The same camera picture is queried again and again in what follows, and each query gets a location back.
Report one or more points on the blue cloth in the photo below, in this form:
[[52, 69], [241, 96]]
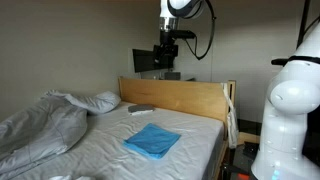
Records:
[[152, 140]]

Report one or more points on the grey crumpled duvet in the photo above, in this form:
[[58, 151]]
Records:
[[36, 130]]

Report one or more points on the black wall monitor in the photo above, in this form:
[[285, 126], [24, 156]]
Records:
[[143, 61]]

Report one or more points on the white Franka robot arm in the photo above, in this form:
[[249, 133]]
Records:
[[286, 133]]

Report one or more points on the light wooden plank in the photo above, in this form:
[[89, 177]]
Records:
[[248, 137]]

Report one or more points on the white sheeted mattress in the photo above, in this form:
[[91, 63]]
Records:
[[110, 146]]

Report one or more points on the grey folded towel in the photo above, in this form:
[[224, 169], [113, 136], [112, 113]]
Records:
[[140, 108]]

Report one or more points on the white hanging bag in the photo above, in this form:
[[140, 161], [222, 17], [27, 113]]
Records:
[[232, 123]]

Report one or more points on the red orange object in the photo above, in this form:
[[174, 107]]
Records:
[[243, 176]]

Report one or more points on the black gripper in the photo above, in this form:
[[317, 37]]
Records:
[[165, 50]]

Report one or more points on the small grey box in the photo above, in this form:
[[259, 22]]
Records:
[[172, 75]]

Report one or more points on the black vertical pole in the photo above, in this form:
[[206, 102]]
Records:
[[302, 20]]

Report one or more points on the grey white pillow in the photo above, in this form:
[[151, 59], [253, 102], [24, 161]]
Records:
[[96, 101]]

